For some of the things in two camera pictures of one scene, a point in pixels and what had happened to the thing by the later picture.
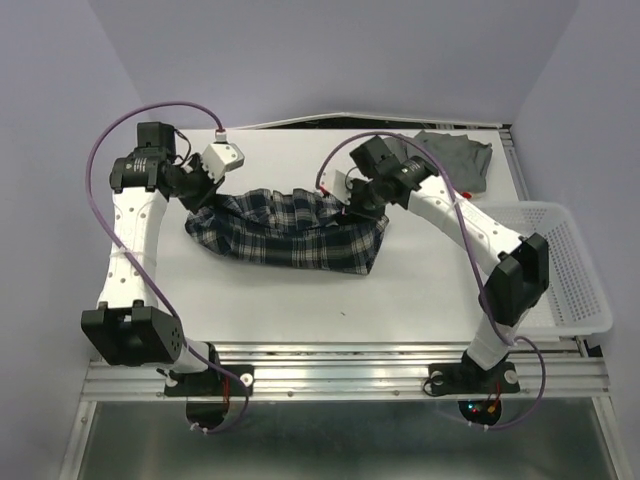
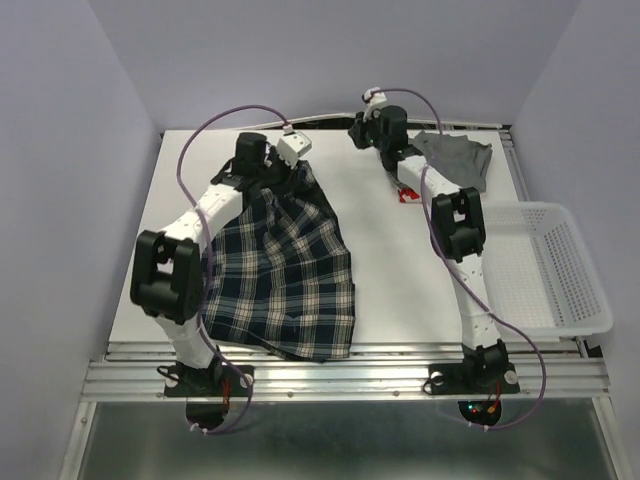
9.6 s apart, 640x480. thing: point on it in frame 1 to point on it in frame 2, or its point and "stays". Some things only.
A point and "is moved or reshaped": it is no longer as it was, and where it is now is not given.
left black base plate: (212, 383) stays
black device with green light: (470, 378) stays
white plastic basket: (575, 302) stays
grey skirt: (463, 160) stays
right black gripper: (354, 205) to (356, 127)
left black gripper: (210, 186) to (289, 179)
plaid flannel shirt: (299, 228) is moved or reshaped
